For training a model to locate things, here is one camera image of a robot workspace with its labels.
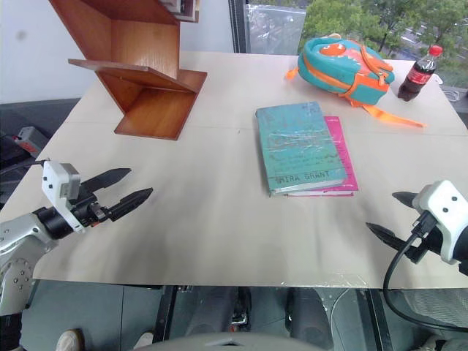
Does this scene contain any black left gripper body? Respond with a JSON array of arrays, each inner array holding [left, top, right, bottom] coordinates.
[[72, 195, 111, 229]]

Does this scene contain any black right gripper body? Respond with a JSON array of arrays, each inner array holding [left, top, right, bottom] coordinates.
[[403, 227, 445, 264]]

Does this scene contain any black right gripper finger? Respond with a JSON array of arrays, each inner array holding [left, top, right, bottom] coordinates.
[[366, 222, 407, 253], [391, 190, 418, 211]]

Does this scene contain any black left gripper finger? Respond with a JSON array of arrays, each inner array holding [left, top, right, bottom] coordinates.
[[80, 167, 132, 197], [107, 187, 154, 222]]

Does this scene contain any pink hardcover book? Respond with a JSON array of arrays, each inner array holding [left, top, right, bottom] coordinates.
[[286, 116, 360, 199]]

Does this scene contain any teal hardcover book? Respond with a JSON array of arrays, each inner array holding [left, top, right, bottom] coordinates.
[[254, 101, 349, 198]]

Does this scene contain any zigzag wooden bookshelf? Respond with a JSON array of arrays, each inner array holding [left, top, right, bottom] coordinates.
[[48, 0, 208, 142]]

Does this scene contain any grey and red box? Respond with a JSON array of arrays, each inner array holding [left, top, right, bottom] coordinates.
[[13, 126, 50, 155]]

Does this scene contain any black table leg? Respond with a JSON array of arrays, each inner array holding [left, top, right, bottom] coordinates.
[[155, 284, 178, 343], [364, 288, 389, 351]]

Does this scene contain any cola bottle with red cap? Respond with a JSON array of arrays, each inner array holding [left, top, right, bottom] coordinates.
[[397, 45, 442, 102]]

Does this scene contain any white shoe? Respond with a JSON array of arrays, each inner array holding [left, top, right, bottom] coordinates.
[[58, 328, 85, 351], [132, 331, 156, 350]]

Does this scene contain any teal and orange backpack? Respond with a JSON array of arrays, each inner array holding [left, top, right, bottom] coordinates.
[[285, 32, 428, 129]]

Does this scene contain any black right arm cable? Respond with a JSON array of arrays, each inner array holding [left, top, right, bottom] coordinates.
[[382, 211, 468, 333]]

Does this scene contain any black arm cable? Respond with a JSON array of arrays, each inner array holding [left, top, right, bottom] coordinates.
[[0, 158, 50, 177], [382, 211, 468, 333]]

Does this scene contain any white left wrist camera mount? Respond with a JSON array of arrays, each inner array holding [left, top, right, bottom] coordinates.
[[40, 160, 85, 233]]

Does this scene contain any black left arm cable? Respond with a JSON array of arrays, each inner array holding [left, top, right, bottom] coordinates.
[[0, 158, 50, 177]]

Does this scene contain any thin white cable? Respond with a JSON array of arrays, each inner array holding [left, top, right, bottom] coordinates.
[[437, 75, 464, 102]]

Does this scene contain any dark window frame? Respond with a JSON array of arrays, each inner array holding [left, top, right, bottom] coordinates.
[[228, 0, 252, 54]]

